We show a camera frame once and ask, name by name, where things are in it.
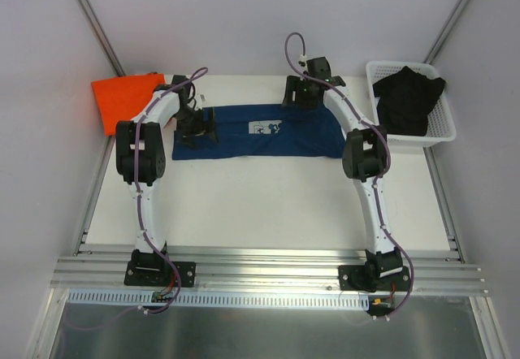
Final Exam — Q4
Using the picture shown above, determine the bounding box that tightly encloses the blue t shirt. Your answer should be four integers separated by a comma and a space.
172, 104, 345, 161

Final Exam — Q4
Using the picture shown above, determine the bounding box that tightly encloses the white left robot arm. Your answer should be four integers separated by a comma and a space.
115, 67, 219, 287

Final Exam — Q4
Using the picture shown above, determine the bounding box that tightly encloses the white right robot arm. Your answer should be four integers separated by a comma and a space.
283, 54, 414, 292

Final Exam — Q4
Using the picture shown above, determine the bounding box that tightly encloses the folded orange t shirt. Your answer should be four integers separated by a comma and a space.
91, 73, 165, 136

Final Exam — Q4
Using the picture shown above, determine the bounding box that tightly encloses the black t shirt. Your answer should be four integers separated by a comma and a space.
372, 66, 446, 136

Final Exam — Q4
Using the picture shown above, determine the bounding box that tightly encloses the white plastic basket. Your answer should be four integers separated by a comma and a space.
366, 60, 457, 148

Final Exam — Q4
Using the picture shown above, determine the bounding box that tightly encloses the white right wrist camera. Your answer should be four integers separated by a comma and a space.
297, 54, 307, 70

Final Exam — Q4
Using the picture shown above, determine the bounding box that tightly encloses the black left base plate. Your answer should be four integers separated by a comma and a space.
123, 262, 197, 288

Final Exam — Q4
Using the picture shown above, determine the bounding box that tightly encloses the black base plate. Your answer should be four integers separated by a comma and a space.
338, 265, 412, 293
123, 262, 197, 288

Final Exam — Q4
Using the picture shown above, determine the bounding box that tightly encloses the white slotted cable duct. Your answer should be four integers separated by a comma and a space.
67, 289, 370, 311

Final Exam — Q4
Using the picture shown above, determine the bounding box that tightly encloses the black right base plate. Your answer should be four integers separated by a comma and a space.
338, 265, 412, 293

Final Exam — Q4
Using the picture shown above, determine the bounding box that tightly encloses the aluminium mounting rail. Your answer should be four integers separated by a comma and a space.
50, 244, 492, 296

